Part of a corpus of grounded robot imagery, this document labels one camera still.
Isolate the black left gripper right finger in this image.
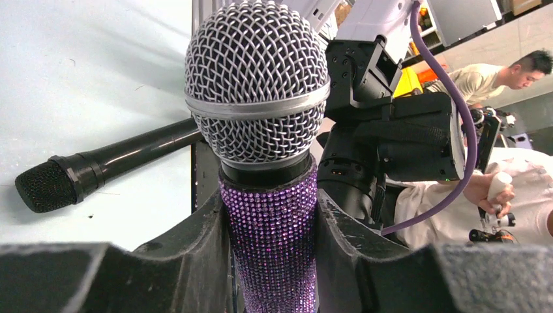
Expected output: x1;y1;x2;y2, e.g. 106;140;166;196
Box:
316;190;552;312

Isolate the operator in white shirt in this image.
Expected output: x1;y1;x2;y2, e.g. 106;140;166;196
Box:
391;147;552;249

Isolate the black microphone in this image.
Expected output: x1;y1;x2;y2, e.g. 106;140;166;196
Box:
14;118;203;213

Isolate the handheld teleoperation controller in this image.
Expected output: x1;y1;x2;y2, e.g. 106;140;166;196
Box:
468;108;516;243

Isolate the purple glitter microphone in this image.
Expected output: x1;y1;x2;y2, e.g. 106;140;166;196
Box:
185;1;330;312

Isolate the person in beige shirt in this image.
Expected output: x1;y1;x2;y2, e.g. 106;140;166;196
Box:
448;50;552;108

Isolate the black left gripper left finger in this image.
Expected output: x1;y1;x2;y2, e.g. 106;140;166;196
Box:
1;192;230;312

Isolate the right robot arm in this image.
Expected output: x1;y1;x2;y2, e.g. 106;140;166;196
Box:
267;7;476;226

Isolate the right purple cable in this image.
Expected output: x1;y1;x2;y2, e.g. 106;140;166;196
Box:
380;0;479;237

